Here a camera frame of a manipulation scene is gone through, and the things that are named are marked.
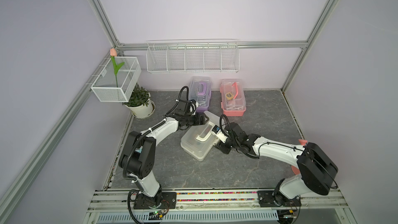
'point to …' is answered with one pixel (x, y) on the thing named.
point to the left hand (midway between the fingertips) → (204, 121)
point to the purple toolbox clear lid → (199, 90)
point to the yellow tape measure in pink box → (229, 96)
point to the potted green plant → (140, 104)
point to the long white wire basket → (193, 56)
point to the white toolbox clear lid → (199, 138)
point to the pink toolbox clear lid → (233, 94)
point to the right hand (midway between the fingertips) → (217, 141)
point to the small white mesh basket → (104, 86)
